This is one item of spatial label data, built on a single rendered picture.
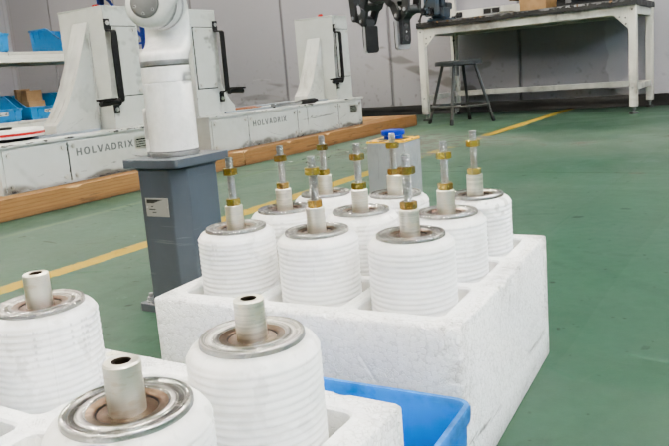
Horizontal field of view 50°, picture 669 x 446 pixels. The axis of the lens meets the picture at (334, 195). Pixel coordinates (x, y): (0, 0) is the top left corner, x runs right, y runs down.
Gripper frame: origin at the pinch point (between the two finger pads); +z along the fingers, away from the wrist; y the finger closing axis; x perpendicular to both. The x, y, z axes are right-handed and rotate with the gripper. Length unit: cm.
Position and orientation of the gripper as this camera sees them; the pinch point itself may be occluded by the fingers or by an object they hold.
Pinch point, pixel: (386, 41)
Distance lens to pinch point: 103.5
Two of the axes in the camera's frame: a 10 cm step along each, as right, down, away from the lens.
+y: 5.7, 0.9, -8.2
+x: 8.2, -1.6, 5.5
